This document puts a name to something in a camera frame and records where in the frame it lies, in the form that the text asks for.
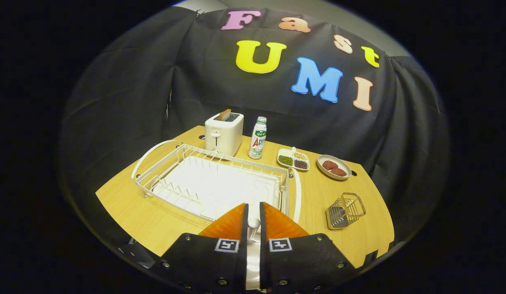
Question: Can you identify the white toaster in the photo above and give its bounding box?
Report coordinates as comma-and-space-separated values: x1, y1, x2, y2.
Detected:
204, 112, 244, 157

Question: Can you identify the metal wire basket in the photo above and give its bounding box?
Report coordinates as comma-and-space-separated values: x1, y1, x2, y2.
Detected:
325, 192, 367, 230

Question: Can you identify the black backdrop cloth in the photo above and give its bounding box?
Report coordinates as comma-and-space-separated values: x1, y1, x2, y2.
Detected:
59, 6, 449, 254

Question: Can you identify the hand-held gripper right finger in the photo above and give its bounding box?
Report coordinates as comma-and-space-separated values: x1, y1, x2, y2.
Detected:
259, 202, 357, 293

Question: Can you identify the white bottle green label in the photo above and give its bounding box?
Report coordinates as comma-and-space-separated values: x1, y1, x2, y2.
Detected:
248, 116, 267, 160

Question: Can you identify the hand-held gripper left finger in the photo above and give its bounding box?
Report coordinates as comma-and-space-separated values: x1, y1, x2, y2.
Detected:
152, 203, 249, 293

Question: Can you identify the silver metal spoon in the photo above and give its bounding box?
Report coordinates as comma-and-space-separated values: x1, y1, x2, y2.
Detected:
246, 218, 262, 291

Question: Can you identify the white divided bean dish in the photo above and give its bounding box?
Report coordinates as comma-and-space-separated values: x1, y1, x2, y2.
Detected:
276, 147, 310, 171

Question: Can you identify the grey plate with meat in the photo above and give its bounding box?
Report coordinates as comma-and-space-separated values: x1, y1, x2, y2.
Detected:
317, 154, 352, 180

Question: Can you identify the white wire dish rack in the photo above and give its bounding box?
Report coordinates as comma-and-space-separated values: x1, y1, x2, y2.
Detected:
131, 140, 302, 224

